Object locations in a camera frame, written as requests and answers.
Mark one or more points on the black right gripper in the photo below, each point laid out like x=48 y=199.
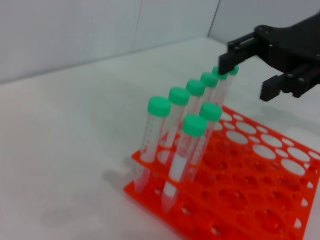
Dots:
x=292 y=47

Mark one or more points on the green-capped clear test tube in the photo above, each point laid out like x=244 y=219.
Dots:
x=196 y=87
x=211 y=112
x=234 y=71
x=209 y=79
x=195 y=125
x=159 y=106
x=179 y=96
x=216 y=73

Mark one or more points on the orange plastic test tube rack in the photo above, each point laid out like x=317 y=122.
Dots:
x=225 y=175

